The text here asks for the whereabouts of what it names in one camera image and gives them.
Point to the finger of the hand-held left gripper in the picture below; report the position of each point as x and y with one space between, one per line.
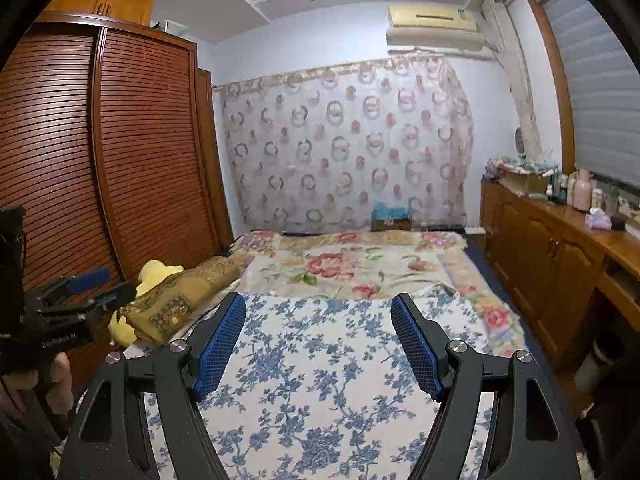
112 299
87 281

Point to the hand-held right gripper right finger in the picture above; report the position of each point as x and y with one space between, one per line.
417 350

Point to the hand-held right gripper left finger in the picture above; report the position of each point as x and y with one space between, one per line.
220 345

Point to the gold sunflower patterned blanket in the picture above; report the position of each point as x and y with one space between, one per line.
175 300

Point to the person's left hand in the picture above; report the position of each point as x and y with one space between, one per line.
62 385

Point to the yellow plush toy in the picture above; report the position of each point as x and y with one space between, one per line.
150 272

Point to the blue floral bedsheet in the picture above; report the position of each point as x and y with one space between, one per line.
325 360

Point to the pink floral blanket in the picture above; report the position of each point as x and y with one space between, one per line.
350 265

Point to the wooden louvered wardrobe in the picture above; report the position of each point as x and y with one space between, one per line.
125 160

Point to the cardboard box with blue cloth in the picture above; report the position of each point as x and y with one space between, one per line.
391 219

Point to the long wooden cabinet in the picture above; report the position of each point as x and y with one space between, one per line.
540 260

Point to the grey waste bin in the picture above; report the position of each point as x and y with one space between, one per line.
595 366

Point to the open cardboard box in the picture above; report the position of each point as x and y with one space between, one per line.
522 182

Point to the circle print curtain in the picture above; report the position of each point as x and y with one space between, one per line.
345 150

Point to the small purple pouch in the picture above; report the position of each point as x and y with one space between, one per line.
599 220

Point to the pink bottle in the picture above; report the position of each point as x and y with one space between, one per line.
583 192

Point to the small desk fan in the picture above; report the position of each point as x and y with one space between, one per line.
519 142

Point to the white storage box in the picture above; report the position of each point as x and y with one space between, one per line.
167 26

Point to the beige lace side curtain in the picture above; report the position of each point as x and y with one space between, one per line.
515 80

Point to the grey window blind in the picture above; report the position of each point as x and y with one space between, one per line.
595 90

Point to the beige air conditioner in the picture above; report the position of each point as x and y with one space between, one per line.
435 27

